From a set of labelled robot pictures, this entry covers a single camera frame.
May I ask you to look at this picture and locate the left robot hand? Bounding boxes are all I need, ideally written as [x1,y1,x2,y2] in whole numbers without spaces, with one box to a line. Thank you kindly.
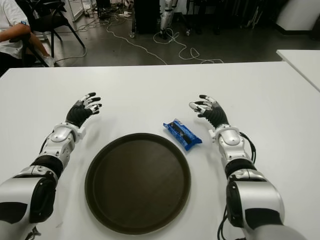
[65,91,103,129]

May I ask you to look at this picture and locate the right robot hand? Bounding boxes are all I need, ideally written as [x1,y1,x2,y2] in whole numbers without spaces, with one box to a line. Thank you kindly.
[188,94,230,130]

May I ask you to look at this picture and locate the blue Oreo cookie packet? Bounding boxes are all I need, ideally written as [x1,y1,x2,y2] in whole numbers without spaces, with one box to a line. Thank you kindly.
[162,118,203,152]

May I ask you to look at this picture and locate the round dark brown tray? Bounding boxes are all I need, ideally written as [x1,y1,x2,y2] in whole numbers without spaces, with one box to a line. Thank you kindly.
[84,132,192,235]

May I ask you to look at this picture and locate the black chair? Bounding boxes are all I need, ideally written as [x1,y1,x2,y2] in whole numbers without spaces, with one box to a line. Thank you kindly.
[23,0,86,67]

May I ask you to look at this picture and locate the small white side table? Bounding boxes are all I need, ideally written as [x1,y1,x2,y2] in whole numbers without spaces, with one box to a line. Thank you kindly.
[275,49,320,92]

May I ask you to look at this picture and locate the grey metal stand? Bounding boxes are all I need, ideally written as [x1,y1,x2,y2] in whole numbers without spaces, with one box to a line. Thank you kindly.
[246,6,262,29]

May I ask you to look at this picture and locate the seated person white shirt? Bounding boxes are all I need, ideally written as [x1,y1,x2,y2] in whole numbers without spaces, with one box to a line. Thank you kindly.
[0,0,61,76]

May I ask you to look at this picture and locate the silver humanoid robot leg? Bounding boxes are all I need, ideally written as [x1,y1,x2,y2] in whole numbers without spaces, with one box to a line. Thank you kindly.
[159,0,180,40]

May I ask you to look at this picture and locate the black wheeled cabinet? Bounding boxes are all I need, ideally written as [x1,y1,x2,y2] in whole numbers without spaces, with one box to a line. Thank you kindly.
[129,0,166,39]

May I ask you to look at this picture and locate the white curved panel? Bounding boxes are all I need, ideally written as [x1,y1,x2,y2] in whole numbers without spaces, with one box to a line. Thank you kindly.
[275,0,320,35]

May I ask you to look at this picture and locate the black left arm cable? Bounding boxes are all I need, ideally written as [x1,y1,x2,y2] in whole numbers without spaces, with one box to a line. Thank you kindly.
[39,128,55,155]

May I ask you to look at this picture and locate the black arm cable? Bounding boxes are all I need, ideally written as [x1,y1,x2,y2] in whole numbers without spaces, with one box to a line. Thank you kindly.
[216,131,258,240]
[39,128,55,155]

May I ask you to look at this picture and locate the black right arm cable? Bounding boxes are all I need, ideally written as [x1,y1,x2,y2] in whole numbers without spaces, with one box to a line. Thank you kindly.
[216,131,258,240]

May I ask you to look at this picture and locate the white floor cable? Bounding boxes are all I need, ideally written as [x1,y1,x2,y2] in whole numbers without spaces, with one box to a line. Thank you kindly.
[106,18,225,66]

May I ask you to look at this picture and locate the white board frame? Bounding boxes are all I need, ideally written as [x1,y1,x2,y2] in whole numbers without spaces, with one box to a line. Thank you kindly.
[68,0,86,20]

